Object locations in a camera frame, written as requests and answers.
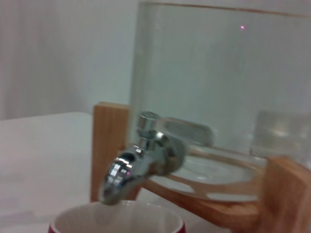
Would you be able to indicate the chrome faucet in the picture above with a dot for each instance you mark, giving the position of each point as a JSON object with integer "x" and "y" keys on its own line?
{"x": 136, "y": 165}

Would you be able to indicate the red cup white inside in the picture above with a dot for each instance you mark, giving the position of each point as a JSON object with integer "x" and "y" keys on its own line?
{"x": 116, "y": 221}

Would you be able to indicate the wooden dispenser stand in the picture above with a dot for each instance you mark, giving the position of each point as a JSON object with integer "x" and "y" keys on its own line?
{"x": 109, "y": 131}

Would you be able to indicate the glass water dispenser jar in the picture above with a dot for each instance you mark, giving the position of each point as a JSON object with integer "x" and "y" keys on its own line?
{"x": 218, "y": 72}

